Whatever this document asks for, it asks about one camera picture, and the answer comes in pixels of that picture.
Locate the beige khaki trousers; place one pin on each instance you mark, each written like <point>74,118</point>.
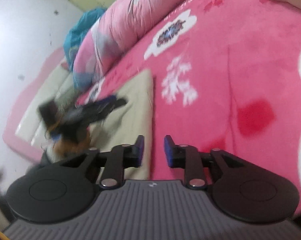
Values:
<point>125,124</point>

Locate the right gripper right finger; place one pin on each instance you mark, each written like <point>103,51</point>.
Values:
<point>201,169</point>

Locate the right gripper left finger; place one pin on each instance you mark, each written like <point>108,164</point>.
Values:
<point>107,168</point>

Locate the teal striped duvet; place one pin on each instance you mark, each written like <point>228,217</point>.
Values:
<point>77,33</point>

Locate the person left hand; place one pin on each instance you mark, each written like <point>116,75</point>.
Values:
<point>61,149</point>

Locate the pink white headboard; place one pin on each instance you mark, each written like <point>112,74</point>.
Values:
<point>25,132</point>

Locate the pink grey floral quilt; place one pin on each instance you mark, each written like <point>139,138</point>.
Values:
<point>115,33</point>

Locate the pink floral bed blanket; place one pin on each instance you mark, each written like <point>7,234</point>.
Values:
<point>227,74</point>

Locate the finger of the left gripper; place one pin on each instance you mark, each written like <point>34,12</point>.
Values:
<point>110,103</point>

